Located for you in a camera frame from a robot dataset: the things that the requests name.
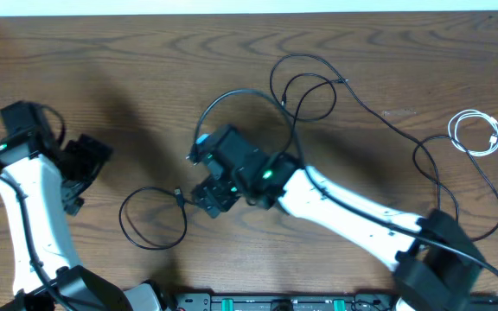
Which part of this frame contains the right camera cable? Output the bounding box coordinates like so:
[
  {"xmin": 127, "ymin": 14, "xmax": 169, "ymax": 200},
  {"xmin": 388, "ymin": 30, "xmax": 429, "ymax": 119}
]
[{"xmin": 192, "ymin": 88, "xmax": 498, "ymax": 307}]

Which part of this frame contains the left camera cable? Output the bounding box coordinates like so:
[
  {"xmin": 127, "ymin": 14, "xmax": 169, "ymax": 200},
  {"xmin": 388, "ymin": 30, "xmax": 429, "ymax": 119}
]
[{"xmin": 0, "ymin": 166, "xmax": 81, "ymax": 311}]

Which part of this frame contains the clear tape strip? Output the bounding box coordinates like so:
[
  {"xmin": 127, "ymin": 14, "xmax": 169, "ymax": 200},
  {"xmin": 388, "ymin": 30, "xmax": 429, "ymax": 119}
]
[{"xmin": 382, "ymin": 109, "xmax": 417, "ymax": 117}]

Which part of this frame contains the white cable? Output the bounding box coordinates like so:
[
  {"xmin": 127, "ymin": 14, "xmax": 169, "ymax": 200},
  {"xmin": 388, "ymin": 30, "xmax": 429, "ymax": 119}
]
[{"xmin": 447, "ymin": 109, "xmax": 498, "ymax": 157}]

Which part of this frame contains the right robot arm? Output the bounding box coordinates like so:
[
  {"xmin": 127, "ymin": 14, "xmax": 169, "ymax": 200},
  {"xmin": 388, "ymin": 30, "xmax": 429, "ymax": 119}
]
[{"xmin": 188, "ymin": 125, "xmax": 483, "ymax": 310}]

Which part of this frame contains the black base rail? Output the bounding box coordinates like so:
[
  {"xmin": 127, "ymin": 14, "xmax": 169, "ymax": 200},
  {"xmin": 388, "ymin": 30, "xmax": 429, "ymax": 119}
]
[{"xmin": 160, "ymin": 291, "xmax": 410, "ymax": 311}]

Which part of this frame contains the camera cable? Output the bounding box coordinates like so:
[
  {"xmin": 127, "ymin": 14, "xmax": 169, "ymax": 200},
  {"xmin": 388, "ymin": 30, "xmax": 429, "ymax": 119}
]
[
  {"xmin": 192, "ymin": 88, "xmax": 498, "ymax": 307},
  {"xmin": 0, "ymin": 166, "xmax": 81, "ymax": 311}
]

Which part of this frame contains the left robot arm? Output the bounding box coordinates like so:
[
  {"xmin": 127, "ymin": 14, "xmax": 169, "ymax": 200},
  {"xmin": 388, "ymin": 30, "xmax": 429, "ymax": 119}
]
[{"xmin": 0, "ymin": 129, "xmax": 164, "ymax": 310}]

